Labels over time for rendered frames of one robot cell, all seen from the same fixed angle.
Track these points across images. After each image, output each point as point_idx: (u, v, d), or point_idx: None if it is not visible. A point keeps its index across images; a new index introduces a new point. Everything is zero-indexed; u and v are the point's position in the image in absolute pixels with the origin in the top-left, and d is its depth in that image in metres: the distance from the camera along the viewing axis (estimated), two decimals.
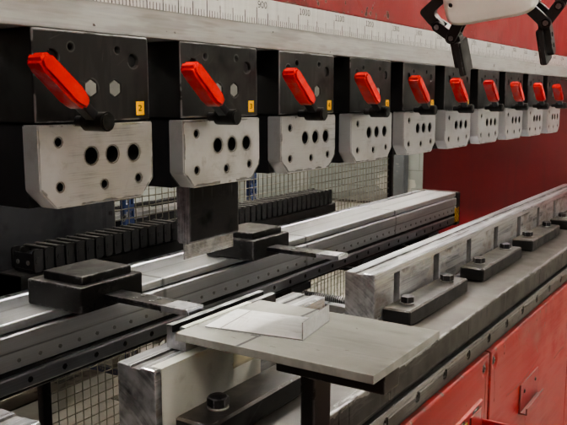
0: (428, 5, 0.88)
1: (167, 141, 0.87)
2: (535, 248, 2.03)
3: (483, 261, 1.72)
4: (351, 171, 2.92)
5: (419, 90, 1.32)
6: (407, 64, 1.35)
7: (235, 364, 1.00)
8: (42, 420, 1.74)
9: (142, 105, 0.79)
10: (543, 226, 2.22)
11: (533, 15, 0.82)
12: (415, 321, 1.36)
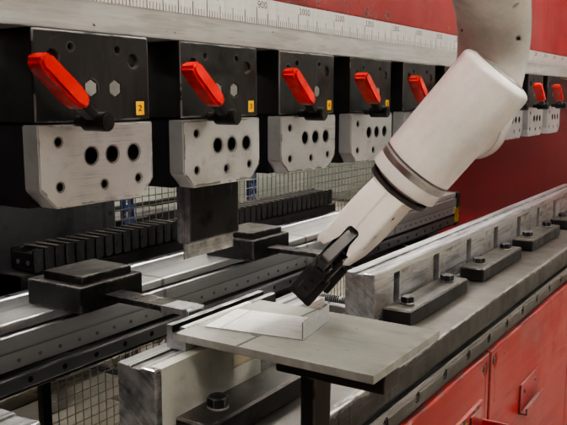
0: None
1: (167, 141, 0.87)
2: (535, 248, 2.03)
3: (483, 261, 1.72)
4: (351, 171, 2.92)
5: (419, 90, 1.32)
6: (407, 64, 1.35)
7: (235, 364, 1.00)
8: (42, 420, 1.74)
9: (142, 105, 0.79)
10: (543, 226, 2.22)
11: (321, 253, 0.86)
12: (415, 321, 1.36)
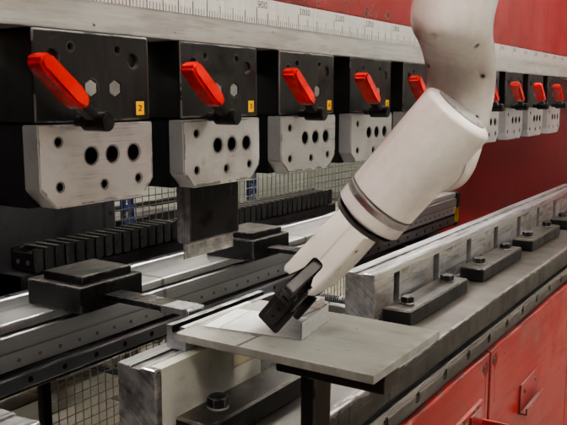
0: None
1: (167, 141, 0.87)
2: (535, 248, 2.03)
3: (483, 261, 1.72)
4: (351, 171, 2.92)
5: (419, 90, 1.32)
6: (407, 64, 1.35)
7: (235, 364, 1.00)
8: (42, 420, 1.74)
9: (142, 105, 0.79)
10: (543, 226, 2.22)
11: (288, 282, 0.89)
12: (415, 321, 1.36)
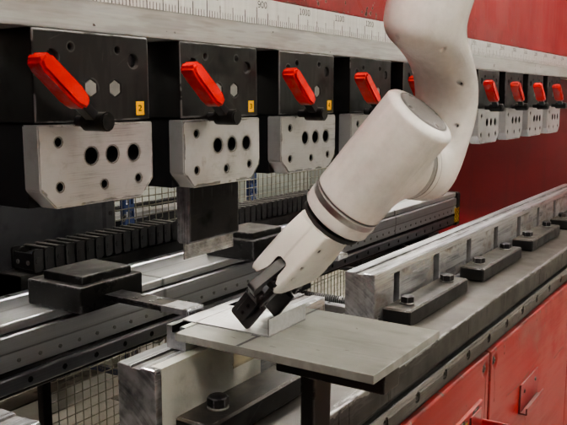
0: None
1: (167, 141, 0.87)
2: (535, 248, 2.03)
3: (483, 261, 1.72)
4: None
5: None
6: (407, 64, 1.35)
7: (235, 364, 1.00)
8: (42, 420, 1.74)
9: (142, 105, 0.79)
10: (543, 226, 2.22)
11: None
12: (415, 321, 1.36)
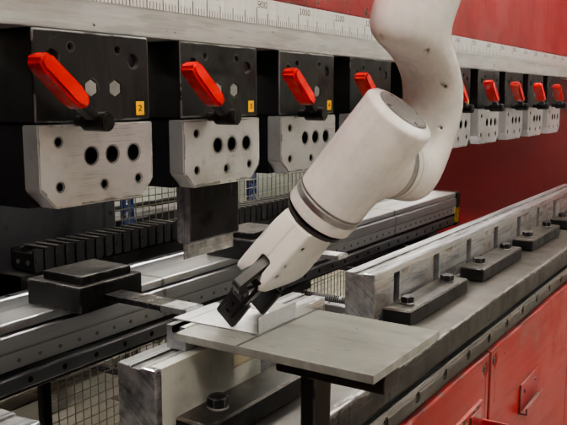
0: None
1: (167, 141, 0.87)
2: (535, 248, 2.03)
3: (483, 261, 1.72)
4: None
5: None
6: None
7: (235, 364, 1.00)
8: (42, 420, 1.74)
9: (142, 105, 0.79)
10: (543, 226, 2.22)
11: None
12: (415, 321, 1.36)
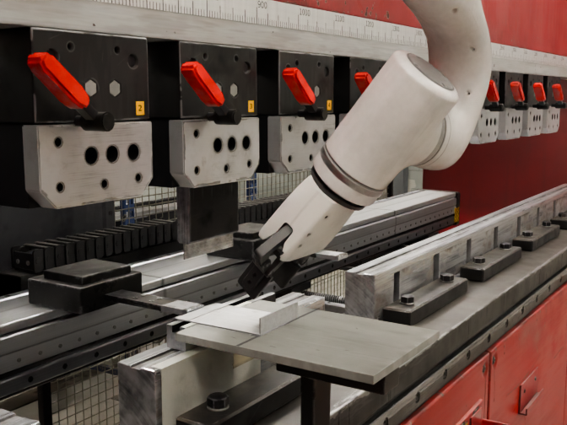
0: None
1: (167, 141, 0.87)
2: (535, 248, 2.03)
3: (483, 261, 1.72)
4: None
5: None
6: None
7: (235, 364, 1.00)
8: (42, 420, 1.74)
9: (142, 105, 0.79)
10: (543, 226, 2.22)
11: None
12: (415, 321, 1.36)
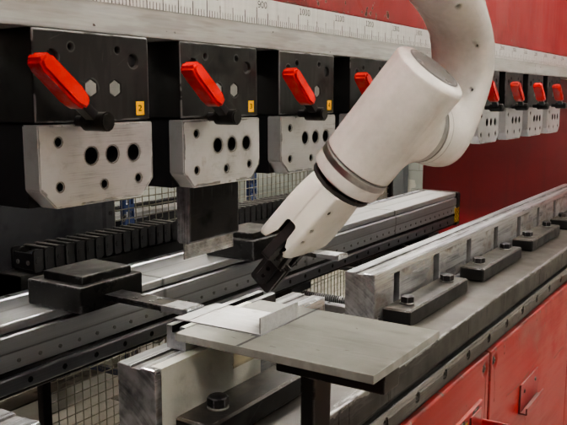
0: None
1: (167, 141, 0.87)
2: (535, 248, 2.03)
3: (483, 261, 1.72)
4: None
5: None
6: None
7: (235, 364, 1.00)
8: (42, 420, 1.74)
9: (142, 105, 0.79)
10: (543, 226, 2.22)
11: None
12: (415, 321, 1.36)
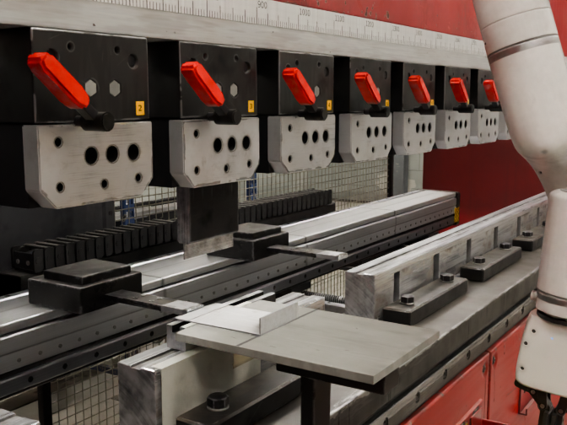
0: None
1: (167, 141, 0.87)
2: (535, 248, 2.03)
3: (483, 261, 1.72)
4: (351, 171, 2.92)
5: (419, 90, 1.32)
6: (407, 64, 1.35)
7: (235, 364, 1.00)
8: (42, 420, 1.74)
9: (142, 105, 0.79)
10: (543, 226, 2.22)
11: (562, 400, 1.00)
12: (415, 321, 1.36)
